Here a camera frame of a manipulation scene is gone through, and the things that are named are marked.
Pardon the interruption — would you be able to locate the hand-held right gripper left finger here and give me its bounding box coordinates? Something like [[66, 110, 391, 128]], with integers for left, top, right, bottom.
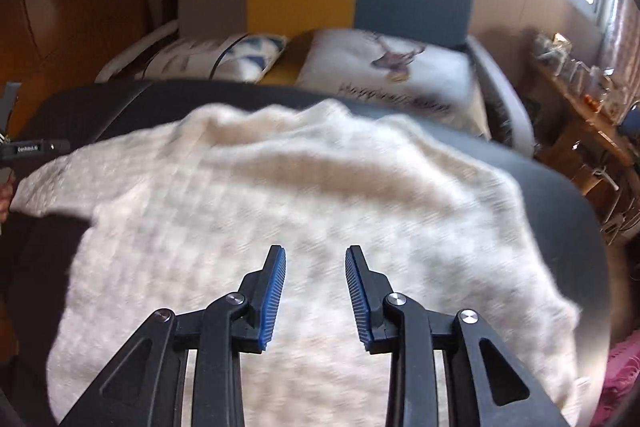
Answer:
[[59, 244, 287, 427]]

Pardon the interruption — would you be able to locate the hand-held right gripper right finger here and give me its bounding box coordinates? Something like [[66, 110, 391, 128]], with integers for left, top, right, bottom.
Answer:
[[345, 245, 583, 427]]

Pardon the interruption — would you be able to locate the white knit sweater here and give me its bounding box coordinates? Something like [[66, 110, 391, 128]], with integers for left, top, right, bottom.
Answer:
[[10, 99, 583, 427]]

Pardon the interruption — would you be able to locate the person's left hand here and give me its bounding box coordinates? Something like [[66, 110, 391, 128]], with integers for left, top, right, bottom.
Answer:
[[0, 182, 15, 223]]

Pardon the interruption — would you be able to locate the black leather table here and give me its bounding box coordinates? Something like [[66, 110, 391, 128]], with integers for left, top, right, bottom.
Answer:
[[7, 79, 613, 427]]

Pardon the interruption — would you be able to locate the deer print pillow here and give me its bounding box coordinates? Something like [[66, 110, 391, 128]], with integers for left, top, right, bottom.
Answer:
[[295, 28, 476, 118]]

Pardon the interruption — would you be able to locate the blue triangle print pillow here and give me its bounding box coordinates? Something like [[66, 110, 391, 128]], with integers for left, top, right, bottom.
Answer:
[[142, 33, 288, 82]]

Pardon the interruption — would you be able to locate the pink cloth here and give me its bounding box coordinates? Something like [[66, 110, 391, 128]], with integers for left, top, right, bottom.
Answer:
[[592, 339, 640, 427]]

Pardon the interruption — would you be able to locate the cluttered wooden desk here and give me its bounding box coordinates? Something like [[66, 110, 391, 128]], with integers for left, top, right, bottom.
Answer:
[[530, 32, 640, 248]]

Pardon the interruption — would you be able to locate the pale plaid curtain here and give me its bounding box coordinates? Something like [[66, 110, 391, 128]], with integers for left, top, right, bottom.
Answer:
[[600, 0, 640, 72]]

